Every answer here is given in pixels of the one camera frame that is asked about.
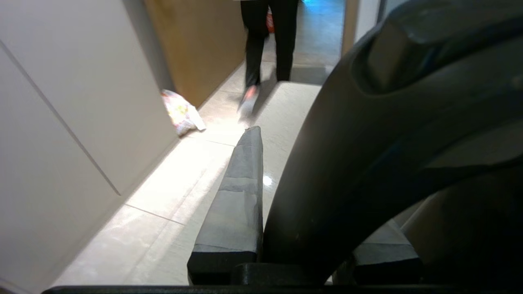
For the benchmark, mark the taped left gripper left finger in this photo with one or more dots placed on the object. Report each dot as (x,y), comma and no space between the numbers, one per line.
(239,204)

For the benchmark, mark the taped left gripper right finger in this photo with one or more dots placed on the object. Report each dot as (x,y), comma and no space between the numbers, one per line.
(388,261)

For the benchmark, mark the black electric kettle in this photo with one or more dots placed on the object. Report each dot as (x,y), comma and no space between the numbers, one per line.
(367,143)

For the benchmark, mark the printed white plastic bag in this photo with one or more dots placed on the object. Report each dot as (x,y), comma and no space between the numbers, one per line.
(182,114)

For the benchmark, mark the wooden door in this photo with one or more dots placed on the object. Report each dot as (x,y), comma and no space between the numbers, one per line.
(200,45)

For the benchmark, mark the person in black vest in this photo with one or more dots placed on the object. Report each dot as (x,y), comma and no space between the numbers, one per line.
(282,36)

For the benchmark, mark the tall white cabinet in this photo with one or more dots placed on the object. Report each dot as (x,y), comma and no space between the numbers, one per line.
(61,122)

